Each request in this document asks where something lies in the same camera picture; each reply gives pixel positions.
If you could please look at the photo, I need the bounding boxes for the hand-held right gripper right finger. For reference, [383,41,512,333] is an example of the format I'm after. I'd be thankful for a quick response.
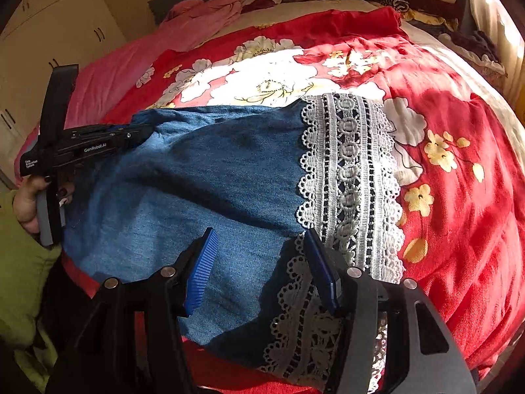
[303,228,478,394]

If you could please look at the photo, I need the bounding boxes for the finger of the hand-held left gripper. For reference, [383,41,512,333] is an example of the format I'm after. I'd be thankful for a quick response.
[66,123,154,146]

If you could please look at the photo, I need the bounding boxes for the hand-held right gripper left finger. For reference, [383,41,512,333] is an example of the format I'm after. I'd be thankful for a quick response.
[46,227,219,394]

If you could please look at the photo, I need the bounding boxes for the blue denim jeans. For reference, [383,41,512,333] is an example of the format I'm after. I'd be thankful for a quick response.
[61,92,411,392]

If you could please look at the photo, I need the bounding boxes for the person's left hand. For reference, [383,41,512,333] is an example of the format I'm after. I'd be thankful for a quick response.
[14,174,76,234]

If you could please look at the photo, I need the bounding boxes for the pink blanket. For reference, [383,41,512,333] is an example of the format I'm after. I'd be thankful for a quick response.
[66,0,247,132]

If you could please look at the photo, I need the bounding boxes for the cream wardrobe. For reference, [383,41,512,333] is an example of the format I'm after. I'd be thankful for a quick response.
[0,0,128,181]

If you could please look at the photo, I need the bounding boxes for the red floral blanket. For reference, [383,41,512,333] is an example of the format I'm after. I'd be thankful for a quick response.
[61,6,525,394]

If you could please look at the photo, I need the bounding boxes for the beige bed sheet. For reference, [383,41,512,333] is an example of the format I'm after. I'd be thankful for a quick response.
[230,0,517,132]

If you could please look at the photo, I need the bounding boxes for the dark ruffled garment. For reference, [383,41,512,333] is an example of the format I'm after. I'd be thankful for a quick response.
[439,29,507,77]

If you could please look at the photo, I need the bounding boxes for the cream curtain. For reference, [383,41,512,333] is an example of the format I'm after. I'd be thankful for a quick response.
[451,0,525,103]

